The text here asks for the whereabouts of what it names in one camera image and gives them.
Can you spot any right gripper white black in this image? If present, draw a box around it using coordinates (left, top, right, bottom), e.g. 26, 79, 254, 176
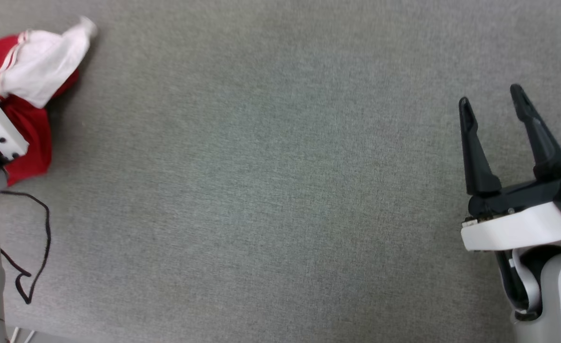
459, 84, 561, 252

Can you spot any red and white garment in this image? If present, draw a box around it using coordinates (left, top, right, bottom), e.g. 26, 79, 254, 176
0, 16, 98, 187

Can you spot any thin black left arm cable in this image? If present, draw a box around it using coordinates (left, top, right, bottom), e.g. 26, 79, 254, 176
0, 190, 52, 305

